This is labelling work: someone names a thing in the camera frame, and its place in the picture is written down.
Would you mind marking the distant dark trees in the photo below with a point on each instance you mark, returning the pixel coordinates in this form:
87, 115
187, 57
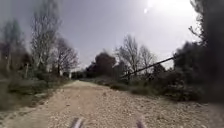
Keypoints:
103, 65

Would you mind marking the gravel dirt path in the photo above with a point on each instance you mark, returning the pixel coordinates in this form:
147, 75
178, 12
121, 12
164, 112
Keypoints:
100, 106

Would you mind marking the robot's own part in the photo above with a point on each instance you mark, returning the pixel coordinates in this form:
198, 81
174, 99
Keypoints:
77, 123
140, 124

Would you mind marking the dark bushes and trees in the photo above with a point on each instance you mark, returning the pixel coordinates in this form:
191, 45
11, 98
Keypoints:
200, 60

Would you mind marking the leaning pole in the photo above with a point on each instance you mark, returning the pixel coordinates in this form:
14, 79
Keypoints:
150, 66

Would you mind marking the grass verge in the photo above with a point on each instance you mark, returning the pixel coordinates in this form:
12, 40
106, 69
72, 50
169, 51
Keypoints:
23, 90

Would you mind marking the row of bare trees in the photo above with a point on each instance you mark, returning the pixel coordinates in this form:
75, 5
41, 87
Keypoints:
43, 43

